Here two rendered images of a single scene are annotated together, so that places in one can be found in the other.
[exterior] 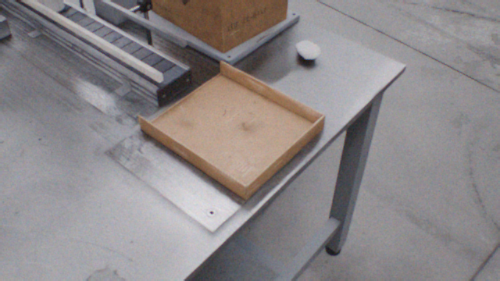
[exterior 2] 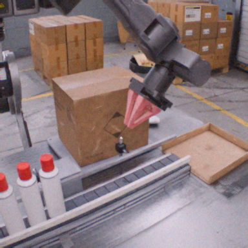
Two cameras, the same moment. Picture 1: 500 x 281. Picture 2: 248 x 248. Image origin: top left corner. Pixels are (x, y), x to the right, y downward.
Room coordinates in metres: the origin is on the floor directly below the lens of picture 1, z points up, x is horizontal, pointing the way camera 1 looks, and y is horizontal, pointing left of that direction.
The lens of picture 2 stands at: (0.87, 1.02, 1.49)
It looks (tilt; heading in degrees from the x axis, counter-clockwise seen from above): 29 degrees down; 285
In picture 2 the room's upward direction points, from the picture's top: straight up
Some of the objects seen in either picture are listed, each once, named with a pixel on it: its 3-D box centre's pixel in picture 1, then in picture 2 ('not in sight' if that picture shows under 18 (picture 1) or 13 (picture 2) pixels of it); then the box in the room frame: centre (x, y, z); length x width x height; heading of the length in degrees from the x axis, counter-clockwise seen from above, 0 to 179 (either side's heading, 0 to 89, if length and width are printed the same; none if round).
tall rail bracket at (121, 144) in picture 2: (140, 23); (124, 160); (1.07, 0.28, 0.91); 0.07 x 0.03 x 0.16; 141
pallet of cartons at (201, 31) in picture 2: not in sight; (189, 37); (1.06, -3.52, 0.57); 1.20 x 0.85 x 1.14; 46
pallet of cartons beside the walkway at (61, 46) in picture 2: not in sight; (64, 47); (2.91, -2.84, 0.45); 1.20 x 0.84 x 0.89; 136
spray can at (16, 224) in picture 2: not in sight; (8, 207); (1.28, 0.65, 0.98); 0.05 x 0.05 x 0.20
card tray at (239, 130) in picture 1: (231, 122); (209, 149); (0.78, 0.04, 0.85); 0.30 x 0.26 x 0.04; 51
